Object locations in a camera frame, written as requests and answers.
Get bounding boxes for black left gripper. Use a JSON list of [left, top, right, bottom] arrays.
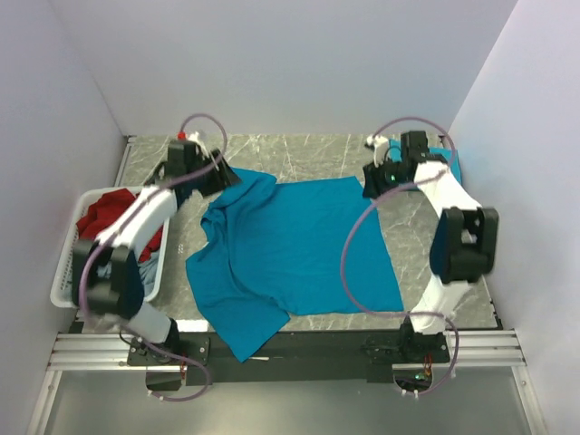
[[188, 149, 241, 198]]

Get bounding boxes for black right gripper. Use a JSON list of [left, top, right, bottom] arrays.
[[362, 154, 410, 200]]

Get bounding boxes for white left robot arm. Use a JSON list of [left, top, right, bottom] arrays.
[[72, 132, 241, 364]]

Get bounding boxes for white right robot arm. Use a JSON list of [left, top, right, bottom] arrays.
[[363, 130, 498, 362]]

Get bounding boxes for folded teal t shirt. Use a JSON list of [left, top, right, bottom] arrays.
[[388, 139, 463, 185]]

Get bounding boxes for light blue t shirt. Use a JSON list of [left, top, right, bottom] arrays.
[[97, 252, 160, 298]]

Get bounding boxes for red t shirt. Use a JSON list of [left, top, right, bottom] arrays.
[[76, 188, 140, 240]]

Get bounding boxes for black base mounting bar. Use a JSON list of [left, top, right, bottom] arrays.
[[126, 330, 450, 392]]

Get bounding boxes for white plastic laundry basket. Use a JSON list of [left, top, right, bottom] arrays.
[[50, 187, 169, 308]]

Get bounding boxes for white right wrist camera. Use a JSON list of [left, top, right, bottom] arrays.
[[365, 135, 391, 168]]

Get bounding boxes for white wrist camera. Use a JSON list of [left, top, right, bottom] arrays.
[[177, 130, 210, 157], [365, 135, 391, 168]]

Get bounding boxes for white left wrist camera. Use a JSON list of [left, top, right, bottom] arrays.
[[177, 130, 210, 157]]

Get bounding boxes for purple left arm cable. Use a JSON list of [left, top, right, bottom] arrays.
[[77, 112, 227, 325]]

